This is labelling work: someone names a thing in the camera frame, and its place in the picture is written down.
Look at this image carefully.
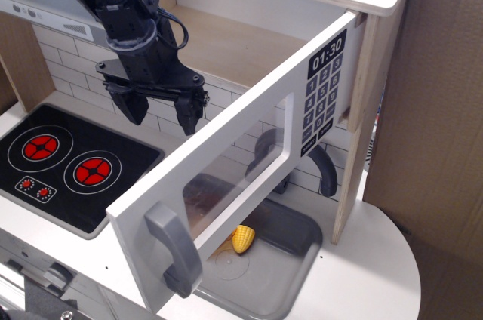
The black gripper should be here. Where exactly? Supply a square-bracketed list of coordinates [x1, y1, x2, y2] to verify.
[96, 27, 208, 136]

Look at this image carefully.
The white toy microwave door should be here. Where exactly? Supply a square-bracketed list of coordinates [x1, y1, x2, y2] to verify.
[107, 12, 365, 313]

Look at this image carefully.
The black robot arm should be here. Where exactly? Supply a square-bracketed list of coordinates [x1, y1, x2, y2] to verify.
[77, 0, 208, 135]

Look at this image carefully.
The white wooden microwave cabinet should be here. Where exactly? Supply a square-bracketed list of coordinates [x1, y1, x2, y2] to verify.
[167, 0, 406, 243]

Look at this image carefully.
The dark grey toy faucet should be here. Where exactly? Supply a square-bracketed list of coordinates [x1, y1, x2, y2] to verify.
[245, 128, 337, 197]

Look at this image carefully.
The black toy stovetop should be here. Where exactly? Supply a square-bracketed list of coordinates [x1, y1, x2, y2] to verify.
[1, 104, 165, 239]

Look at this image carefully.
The yellow toy corn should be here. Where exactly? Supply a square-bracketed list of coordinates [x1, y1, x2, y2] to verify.
[231, 225, 255, 254]

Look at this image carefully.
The grey range hood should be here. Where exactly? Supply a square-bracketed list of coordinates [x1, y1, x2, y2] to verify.
[1, 0, 108, 48]

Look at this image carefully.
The orange transparent toy pot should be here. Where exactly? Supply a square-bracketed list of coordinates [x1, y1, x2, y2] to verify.
[214, 231, 235, 255]

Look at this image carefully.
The grey oven knob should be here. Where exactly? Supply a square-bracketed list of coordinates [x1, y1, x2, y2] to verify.
[44, 263, 74, 290]

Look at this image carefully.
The grey toy sink basin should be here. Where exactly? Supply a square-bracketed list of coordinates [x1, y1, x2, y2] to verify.
[195, 199, 323, 319]

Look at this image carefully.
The brown cardboard box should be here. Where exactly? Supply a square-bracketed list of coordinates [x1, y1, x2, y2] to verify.
[364, 0, 482, 319]

